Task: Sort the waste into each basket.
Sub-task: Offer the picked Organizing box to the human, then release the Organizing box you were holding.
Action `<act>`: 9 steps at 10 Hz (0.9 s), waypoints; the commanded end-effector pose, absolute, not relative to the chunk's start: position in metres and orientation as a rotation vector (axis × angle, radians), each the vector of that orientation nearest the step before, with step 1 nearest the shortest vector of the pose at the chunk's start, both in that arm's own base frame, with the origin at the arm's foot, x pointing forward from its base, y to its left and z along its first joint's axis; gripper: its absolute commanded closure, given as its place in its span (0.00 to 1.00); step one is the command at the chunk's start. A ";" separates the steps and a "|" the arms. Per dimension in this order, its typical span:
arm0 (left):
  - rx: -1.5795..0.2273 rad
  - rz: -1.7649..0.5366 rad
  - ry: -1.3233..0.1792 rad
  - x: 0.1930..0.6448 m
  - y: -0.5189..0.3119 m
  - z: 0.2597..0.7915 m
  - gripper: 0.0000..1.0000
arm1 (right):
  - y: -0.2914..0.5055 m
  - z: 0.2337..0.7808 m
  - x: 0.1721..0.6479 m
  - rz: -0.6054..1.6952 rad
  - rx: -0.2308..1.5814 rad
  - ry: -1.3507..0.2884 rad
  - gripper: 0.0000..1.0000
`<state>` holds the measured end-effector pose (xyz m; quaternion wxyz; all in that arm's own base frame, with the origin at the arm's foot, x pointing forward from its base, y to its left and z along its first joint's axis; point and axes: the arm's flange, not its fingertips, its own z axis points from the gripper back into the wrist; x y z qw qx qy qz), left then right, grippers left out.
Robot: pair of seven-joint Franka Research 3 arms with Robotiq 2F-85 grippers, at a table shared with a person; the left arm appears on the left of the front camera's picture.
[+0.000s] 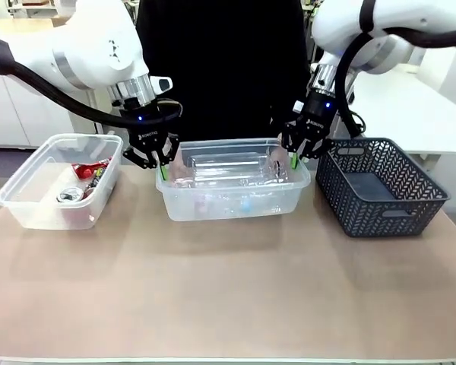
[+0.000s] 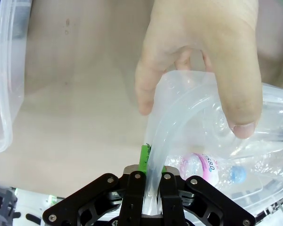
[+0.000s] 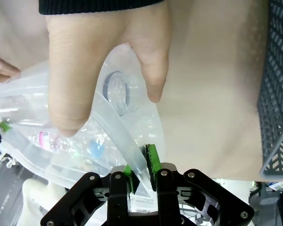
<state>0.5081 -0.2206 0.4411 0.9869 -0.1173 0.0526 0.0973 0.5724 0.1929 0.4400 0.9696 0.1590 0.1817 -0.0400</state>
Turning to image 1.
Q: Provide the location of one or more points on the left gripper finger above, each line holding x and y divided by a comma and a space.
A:
140, 159
171, 148

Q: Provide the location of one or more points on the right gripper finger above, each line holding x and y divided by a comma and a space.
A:
313, 149
289, 137

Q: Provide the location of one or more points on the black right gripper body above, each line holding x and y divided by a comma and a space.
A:
315, 118

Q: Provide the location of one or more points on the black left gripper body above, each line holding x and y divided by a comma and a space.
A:
146, 129

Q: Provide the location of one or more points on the red crushed can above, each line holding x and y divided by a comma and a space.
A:
85, 171

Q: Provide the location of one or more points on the clear plastic container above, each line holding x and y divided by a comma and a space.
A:
182, 209
30, 213

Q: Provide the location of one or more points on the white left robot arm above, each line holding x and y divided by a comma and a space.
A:
80, 45

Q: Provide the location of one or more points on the dark grey woven basket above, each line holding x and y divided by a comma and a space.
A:
365, 213

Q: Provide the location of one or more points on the person's right hand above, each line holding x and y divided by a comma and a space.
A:
180, 163

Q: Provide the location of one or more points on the person's left hand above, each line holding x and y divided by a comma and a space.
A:
276, 156

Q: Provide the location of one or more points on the dark crushed can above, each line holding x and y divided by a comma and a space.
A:
97, 178

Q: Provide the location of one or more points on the clear plastic food package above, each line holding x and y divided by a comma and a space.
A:
228, 167

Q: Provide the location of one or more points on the clear bottle blue cap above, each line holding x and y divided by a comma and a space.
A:
245, 207

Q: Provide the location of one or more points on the person in black top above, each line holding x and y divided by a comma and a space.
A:
220, 57

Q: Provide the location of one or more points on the white side table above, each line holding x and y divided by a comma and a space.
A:
422, 114

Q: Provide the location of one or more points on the small white right wrist camera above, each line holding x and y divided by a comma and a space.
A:
298, 106

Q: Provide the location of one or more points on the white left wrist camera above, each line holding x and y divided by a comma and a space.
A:
161, 83

